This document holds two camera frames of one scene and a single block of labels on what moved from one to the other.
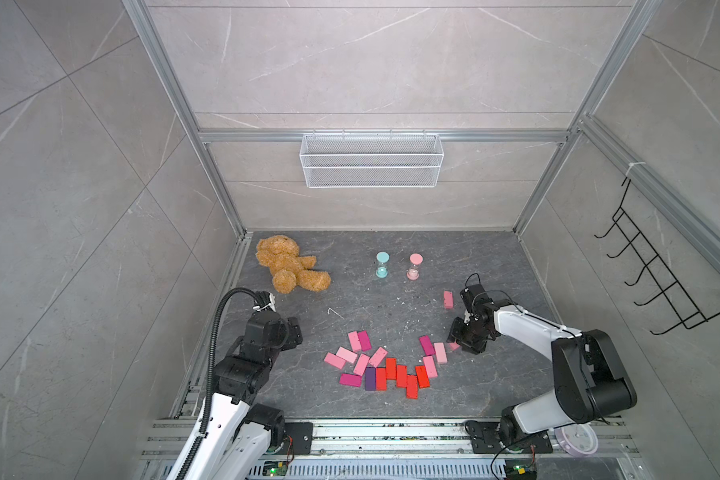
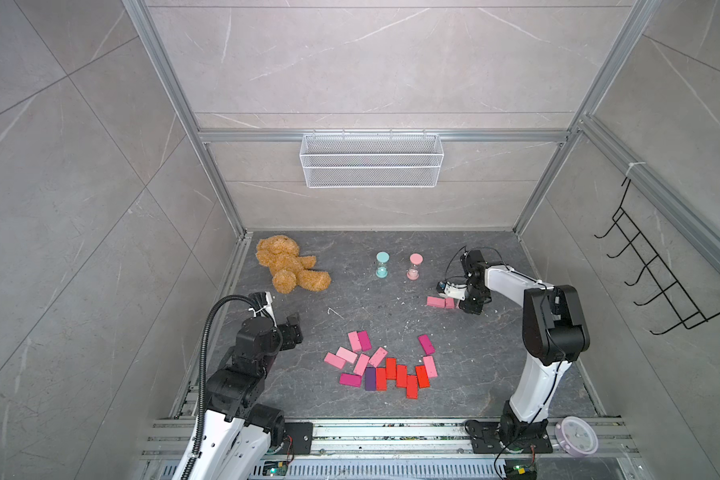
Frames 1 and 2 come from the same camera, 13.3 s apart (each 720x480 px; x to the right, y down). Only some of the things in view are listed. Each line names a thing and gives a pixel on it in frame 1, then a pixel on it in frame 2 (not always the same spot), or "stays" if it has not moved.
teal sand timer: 382,257 stays
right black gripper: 455,332 -> 476,309
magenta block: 351,380 stays
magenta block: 427,345 stays
